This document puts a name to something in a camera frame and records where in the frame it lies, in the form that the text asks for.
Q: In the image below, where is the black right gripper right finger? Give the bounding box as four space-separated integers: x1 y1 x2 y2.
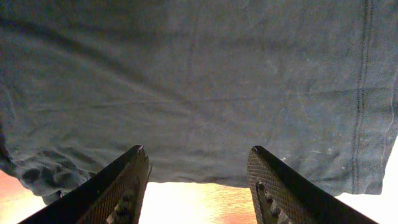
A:
247 146 376 224

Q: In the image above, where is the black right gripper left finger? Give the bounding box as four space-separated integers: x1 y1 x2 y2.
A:
21 145 151 224

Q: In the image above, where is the dark teal shirt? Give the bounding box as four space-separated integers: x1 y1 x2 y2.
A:
1 0 397 204

